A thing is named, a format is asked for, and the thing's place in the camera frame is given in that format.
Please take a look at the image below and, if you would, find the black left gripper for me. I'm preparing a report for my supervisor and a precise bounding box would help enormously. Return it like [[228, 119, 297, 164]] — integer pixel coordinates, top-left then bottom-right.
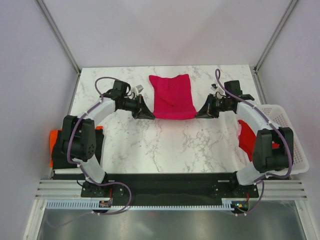
[[119, 94, 155, 120]]

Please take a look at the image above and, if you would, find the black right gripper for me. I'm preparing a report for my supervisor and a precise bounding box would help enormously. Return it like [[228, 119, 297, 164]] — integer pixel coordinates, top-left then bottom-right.
[[195, 93, 231, 119]]

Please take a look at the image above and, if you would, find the crimson pink t-shirt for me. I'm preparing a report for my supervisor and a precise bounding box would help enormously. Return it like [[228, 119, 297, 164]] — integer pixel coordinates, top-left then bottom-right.
[[149, 74, 197, 120]]

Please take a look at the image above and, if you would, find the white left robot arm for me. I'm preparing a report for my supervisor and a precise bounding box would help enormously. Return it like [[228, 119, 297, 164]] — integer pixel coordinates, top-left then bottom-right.
[[57, 78, 155, 198]]

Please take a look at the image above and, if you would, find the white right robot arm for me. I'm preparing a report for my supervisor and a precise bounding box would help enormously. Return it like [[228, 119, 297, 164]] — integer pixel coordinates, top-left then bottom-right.
[[195, 80, 294, 197]]

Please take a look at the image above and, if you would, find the red t-shirt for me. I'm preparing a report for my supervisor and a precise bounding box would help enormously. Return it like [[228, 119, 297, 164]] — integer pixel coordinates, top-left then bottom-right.
[[236, 119, 281, 161]]

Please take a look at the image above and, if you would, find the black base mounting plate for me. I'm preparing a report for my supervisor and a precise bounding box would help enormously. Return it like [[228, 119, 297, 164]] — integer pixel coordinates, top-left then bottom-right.
[[51, 171, 292, 208]]

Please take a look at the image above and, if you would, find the white plastic laundry basket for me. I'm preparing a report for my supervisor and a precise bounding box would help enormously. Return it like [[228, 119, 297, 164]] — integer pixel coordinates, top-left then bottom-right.
[[239, 104, 310, 177]]

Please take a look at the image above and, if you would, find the white folded t-shirt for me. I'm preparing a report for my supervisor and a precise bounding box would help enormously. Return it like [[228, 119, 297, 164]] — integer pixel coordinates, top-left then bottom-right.
[[54, 168, 83, 175]]

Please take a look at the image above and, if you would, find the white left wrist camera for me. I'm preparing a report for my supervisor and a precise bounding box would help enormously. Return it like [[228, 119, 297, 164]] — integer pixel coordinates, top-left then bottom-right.
[[133, 85, 144, 95]]

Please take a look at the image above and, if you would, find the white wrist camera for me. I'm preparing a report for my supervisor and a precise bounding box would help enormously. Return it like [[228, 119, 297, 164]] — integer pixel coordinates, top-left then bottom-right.
[[133, 85, 144, 95], [211, 83, 224, 98]]

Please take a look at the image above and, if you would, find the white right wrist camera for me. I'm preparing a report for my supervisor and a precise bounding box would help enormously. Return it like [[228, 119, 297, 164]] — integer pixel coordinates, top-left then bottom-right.
[[211, 83, 224, 98]]

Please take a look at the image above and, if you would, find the white slotted cable duct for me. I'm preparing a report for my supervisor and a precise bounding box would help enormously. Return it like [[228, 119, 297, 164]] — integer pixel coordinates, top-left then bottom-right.
[[46, 199, 249, 211]]

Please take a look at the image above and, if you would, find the aluminium front rail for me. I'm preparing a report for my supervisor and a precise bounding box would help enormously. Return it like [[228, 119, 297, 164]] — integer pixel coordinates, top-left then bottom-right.
[[36, 180, 308, 201]]

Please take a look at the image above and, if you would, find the aluminium frame post right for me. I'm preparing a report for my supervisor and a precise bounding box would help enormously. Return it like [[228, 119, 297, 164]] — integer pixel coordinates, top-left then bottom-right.
[[250, 0, 300, 74]]

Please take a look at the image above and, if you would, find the aluminium frame post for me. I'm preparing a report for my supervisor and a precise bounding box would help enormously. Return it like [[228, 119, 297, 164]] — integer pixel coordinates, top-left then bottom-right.
[[250, 0, 300, 74], [34, 0, 81, 77]]

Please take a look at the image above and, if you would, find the aluminium frame post left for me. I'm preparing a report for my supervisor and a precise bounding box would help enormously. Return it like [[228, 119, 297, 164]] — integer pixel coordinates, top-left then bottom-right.
[[34, 0, 81, 77]]

